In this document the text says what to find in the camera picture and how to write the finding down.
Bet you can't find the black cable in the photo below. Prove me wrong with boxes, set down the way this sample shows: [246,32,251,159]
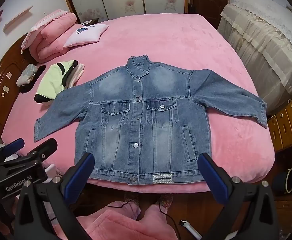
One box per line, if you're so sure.
[103,197,187,240]

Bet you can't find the white cylindrical plug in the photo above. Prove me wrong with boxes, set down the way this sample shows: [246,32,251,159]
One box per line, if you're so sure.
[180,219,202,240]

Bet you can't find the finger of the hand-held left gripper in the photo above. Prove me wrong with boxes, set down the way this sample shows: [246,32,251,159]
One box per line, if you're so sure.
[0,138,26,159]
[0,138,58,170]

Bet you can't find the wooden headboard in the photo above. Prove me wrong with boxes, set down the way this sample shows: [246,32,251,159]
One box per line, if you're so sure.
[0,39,37,133]

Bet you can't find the person's pink pyjama legs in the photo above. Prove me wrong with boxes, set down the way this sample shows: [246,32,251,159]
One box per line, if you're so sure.
[57,199,179,240]

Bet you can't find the dark tape roll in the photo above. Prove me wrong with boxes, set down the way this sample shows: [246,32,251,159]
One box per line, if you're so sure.
[271,168,292,194]

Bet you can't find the folded pink quilt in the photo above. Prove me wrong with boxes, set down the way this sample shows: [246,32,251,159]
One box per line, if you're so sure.
[21,9,78,62]

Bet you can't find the pink wall shelf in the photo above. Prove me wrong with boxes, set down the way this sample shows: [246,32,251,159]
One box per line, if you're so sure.
[3,6,33,32]

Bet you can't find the white printed pillow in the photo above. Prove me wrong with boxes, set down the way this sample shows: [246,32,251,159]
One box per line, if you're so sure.
[63,24,110,48]

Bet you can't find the person's patterned slipper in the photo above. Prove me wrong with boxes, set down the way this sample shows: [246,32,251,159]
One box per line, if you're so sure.
[122,192,139,203]
[156,194,174,207]

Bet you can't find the grey patterned sock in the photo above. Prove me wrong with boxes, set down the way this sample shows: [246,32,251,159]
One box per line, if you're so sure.
[16,64,38,87]

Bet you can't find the low wooden cabinet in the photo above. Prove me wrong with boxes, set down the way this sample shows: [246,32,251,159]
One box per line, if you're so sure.
[273,194,292,232]

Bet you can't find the light green folded garment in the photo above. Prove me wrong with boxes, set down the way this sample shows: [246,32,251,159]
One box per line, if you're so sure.
[34,60,78,104]

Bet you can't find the furniture with beige lace cover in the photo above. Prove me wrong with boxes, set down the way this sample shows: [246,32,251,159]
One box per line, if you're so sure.
[217,0,292,103]

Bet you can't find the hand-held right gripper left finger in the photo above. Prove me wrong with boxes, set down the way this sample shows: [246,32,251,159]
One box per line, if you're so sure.
[14,152,95,240]

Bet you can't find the wooden drawer cabinet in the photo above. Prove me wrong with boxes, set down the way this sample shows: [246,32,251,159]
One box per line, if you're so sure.
[267,87,292,152]

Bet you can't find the blue denim jacket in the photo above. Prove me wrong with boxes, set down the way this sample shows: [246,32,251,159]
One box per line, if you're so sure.
[34,54,268,184]

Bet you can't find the bed with pink blanket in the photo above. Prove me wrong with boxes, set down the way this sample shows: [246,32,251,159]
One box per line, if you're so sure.
[1,12,276,193]

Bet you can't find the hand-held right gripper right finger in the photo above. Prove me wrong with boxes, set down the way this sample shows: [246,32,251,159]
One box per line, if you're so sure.
[197,152,279,240]

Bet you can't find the folded pale pink clothes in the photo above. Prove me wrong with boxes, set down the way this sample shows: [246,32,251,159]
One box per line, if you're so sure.
[65,62,85,90]

